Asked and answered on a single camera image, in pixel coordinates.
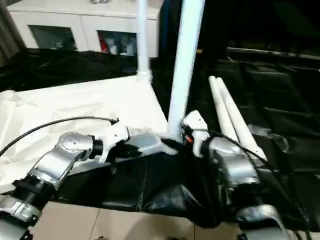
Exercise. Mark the grey curtain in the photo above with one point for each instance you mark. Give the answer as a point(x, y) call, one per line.
point(10, 35)

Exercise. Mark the black work mat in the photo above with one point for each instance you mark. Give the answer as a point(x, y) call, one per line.
point(275, 112)

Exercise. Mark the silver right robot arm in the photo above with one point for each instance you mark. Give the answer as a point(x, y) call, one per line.
point(237, 162)

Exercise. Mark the white plastic table top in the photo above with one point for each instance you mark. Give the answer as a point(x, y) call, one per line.
point(75, 105)

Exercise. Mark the white glass-door cabinet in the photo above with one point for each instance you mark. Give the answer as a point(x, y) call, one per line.
point(82, 22)

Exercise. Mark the white plastic table leg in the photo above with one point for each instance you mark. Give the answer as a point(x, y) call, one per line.
point(221, 107)
point(240, 125)
point(185, 62)
point(143, 37)

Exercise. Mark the dark metal rod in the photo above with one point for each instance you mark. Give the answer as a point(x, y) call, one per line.
point(275, 53)

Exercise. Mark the black case with gold label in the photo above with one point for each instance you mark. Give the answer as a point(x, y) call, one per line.
point(215, 30)

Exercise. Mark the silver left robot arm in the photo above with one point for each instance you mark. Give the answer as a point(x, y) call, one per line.
point(57, 155)

